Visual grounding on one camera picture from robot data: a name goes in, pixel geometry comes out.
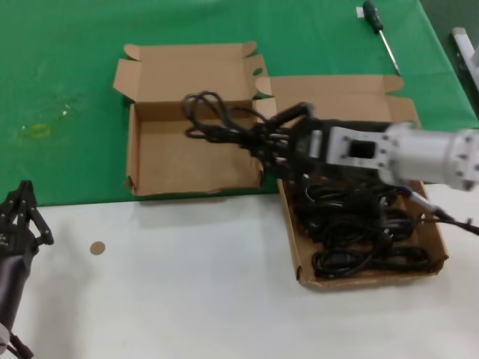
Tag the grey metal profile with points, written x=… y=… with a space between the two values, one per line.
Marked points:
x=466 y=48

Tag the round brown cardboard disc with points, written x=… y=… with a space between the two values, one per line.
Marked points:
x=97 y=248

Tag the green tablecloth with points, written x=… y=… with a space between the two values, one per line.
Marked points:
x=56 y=56

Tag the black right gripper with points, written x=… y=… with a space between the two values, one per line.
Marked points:
x=308 y=149

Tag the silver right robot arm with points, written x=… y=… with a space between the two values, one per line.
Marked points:
x=423 y=153

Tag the open brown cardboard box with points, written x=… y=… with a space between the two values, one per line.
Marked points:
x=337 y=101
x=168 y=168

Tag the white tape piece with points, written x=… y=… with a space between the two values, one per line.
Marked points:
x=359 y=13

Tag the yellow green rubber band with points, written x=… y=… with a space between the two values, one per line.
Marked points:
x=39 y=127

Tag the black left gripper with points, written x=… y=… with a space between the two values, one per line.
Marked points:
x=15 y=239

